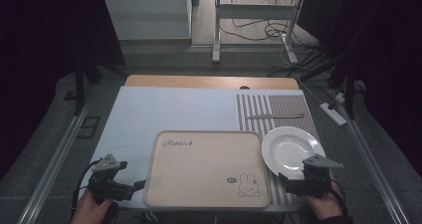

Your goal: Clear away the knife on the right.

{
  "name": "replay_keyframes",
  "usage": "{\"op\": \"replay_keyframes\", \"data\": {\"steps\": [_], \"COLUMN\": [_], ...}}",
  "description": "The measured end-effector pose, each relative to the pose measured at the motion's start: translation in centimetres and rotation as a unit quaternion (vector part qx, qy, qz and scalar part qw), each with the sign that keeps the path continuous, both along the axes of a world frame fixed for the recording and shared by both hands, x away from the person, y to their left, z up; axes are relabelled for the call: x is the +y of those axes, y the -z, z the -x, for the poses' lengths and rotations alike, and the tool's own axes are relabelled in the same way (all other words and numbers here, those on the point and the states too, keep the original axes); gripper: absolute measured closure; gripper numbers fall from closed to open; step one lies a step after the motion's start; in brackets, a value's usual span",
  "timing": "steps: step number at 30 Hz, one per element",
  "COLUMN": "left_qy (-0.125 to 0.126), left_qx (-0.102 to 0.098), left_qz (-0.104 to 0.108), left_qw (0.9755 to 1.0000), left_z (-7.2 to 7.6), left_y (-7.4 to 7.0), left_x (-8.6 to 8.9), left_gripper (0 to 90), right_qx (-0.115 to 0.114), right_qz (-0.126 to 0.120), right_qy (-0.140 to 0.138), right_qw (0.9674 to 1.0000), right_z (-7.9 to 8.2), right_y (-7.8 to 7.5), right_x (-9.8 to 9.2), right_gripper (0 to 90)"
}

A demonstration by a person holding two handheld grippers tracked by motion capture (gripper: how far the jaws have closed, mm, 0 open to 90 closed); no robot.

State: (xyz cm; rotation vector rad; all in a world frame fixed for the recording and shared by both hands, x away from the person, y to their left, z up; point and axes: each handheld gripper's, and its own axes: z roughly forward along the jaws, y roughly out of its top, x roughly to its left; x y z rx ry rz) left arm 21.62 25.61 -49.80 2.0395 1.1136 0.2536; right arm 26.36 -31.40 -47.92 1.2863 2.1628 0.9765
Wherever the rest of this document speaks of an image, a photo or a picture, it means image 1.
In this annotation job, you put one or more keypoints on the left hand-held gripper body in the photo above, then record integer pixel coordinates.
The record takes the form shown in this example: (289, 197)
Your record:
(106, 180)

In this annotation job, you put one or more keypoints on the grey striped placemat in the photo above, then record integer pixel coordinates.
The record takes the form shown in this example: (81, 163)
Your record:
(257, 108)

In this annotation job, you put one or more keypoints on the grey table knife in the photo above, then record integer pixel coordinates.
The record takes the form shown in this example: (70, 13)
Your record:
(275, 116)

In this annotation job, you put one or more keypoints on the dark curtain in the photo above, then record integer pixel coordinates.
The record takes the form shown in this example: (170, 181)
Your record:
(388, 51)
(43, 51)

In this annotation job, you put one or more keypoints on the beige tray with rabbit print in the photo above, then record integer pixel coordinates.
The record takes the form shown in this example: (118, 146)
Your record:
(205, 171)

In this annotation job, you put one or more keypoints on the white power strip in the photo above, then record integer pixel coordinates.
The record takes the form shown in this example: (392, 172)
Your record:
(332, 113)

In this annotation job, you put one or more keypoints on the light blue table cover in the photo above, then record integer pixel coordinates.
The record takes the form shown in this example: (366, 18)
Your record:
(166, 108)

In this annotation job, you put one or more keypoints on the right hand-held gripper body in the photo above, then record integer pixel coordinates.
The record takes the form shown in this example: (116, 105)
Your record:
(313, 180)

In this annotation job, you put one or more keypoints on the white desk frame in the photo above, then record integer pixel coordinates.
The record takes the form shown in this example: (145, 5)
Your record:
(255, 11)

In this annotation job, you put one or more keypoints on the person's right hand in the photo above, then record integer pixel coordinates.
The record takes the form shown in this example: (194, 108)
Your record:
(323, 205)

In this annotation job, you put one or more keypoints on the black metal stand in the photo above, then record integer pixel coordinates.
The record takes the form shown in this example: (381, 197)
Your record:
(345, 78)
(79, 84)

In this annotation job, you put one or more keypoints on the person's left hand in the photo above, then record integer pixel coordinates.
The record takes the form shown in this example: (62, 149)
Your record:
(88, 210)

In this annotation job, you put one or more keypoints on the person's dark clothing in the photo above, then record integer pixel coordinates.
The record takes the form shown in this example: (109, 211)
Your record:
(212, 219)

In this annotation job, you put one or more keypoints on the aluminium rail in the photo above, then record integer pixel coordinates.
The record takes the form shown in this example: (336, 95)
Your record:
(54, 161)
(375, 171)

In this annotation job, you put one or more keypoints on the white round plate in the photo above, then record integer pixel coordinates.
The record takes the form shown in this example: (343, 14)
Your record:
(285, 147)

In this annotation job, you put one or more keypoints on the white cabinet panel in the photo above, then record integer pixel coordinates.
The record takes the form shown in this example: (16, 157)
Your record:
(146, 15)

